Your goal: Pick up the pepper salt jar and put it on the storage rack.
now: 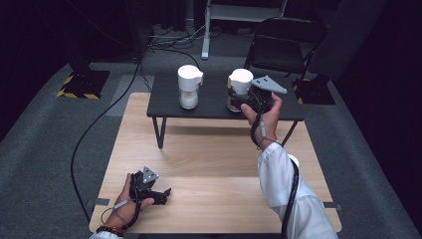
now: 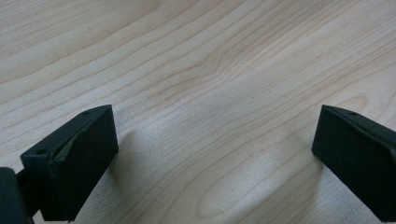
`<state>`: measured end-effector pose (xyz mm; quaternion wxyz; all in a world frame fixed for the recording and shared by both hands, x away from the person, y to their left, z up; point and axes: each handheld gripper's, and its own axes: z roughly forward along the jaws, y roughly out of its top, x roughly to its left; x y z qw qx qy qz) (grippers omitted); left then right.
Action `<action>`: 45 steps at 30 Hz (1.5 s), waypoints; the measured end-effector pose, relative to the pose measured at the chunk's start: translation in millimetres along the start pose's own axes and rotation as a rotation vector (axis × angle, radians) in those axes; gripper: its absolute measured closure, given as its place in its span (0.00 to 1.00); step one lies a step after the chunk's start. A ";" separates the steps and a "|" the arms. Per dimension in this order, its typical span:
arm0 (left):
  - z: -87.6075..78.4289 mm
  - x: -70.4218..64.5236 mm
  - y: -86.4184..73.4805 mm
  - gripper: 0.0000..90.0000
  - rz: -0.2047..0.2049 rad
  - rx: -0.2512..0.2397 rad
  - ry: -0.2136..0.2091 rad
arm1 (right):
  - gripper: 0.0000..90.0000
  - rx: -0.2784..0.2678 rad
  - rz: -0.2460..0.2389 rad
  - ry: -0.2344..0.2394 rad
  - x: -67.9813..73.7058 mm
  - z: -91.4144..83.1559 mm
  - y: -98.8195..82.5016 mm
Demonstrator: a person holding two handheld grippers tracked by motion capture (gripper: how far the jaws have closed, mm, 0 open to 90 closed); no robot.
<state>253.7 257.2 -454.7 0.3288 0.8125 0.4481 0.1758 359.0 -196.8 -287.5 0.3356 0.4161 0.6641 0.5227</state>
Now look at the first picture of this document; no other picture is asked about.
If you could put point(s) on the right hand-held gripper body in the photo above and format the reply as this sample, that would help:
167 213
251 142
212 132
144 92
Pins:
265 87

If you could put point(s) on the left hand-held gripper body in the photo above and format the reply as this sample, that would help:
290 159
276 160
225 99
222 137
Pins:
148 175

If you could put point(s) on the black desktop shelf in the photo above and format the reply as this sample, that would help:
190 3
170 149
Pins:
212 99

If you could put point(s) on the white-lidded jar white powder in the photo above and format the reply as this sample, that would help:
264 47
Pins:
189 79

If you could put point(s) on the person's right hand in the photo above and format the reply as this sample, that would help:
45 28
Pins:
267 122

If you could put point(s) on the person's left hand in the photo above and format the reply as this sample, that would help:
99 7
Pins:
124 212

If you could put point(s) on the black folding chair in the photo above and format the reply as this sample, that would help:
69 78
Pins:
282 46

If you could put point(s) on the grey tape strip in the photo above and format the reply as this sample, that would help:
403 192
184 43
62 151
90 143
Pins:
333 206
102 201

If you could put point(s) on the white metal stand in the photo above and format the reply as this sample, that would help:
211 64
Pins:
205 40

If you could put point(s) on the black base plate striped tape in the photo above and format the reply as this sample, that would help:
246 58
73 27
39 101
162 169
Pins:
86 83
315 93

